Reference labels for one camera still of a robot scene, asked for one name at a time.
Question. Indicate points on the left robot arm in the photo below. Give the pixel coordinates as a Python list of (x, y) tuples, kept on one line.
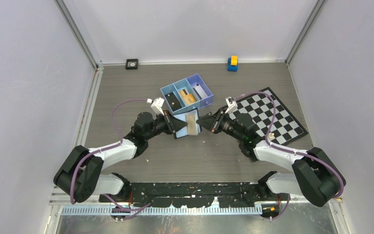
[(80, 175)]

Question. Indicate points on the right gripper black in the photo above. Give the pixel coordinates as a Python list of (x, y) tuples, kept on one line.
[(213, 122)]

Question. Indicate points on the black card in tray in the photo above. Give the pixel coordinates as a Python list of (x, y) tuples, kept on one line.
[(173, 101)]

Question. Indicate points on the small beige chess piece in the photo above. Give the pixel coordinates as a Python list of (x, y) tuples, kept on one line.
[(271, 136)]

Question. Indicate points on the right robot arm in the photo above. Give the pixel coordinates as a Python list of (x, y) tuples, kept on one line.
[(312, 174)]

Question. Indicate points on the three-compartment blue purple tray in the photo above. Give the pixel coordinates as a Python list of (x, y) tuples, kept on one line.
[(187, 83)]

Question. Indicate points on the small black square box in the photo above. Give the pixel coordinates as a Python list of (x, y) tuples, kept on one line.
[(132, 64)]

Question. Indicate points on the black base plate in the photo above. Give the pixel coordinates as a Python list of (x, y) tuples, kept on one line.
[(194, 194)]

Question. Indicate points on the black white checkerboard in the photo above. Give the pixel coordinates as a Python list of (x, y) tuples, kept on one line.
[(286, 127)]

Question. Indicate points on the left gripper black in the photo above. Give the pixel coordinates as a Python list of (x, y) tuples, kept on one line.
[(173, 123)]

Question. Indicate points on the orange card in tray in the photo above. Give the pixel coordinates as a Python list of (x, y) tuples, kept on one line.
[(187, 97)]

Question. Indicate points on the white card in tray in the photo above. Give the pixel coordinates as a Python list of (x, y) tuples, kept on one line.
[(201, 93)]

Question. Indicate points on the blue yellow toy block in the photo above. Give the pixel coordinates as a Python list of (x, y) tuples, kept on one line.
[(232, 64)]

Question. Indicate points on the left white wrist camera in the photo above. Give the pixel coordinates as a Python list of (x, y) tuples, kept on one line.
[(156, 105)]

